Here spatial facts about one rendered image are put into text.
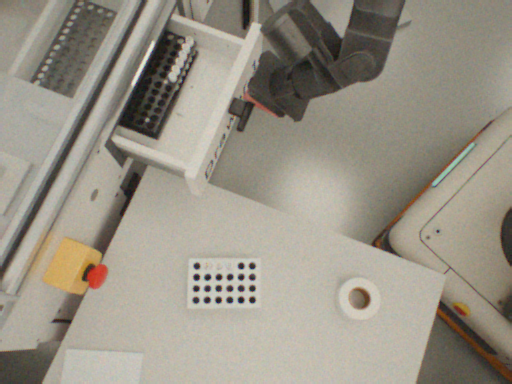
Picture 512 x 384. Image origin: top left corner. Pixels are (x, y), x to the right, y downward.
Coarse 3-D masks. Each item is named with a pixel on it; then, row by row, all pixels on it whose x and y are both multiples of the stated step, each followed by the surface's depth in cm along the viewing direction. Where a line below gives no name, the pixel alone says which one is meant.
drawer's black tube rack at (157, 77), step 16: (160, 48) 86; (176, 48) 89; (160, 64) 85; (192, 64) 88; (144, 80) 84; (160, 80) 84; (144, 96) 87; (176, 96) 87; (128, 112) 83; (144, 112) 83; (160, 112) 86; (128, 128) 85; (160, 128) 85
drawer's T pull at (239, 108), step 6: (234, 102) 82; (240, 102) 82; (246, 102) 82; (252, 102) 82; (234, 108) 82; (240, 108) 82; (246, 108) 82; (252, 108) 82; (234, 114) 82; (240, 114) 82; (246, 114) 82; (240, 120) 81; (246, 120) 81; (240, 126) 81
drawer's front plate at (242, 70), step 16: (256, 32) 84; (256, 48) 86; (240, 64) 82; (256, 64) 91; (240, 80) 83; (224, 96) 81; (224, 112) 80; (208, 128) 79; (224, 128) 85; (208, 144) 78; (192, 160) 78; (208, 160) 82; (192, 176) 77; (208, 176) 87; (192, 192) 86
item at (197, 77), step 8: (200, 64) 91; (200, 72) 90; (192, 80) 90; (200, 80) 91; (192, 88) 90; (184, 96) 89; (192, 96) 90; (184, 104) 89; (176, 112) 88; (184, 112) 89
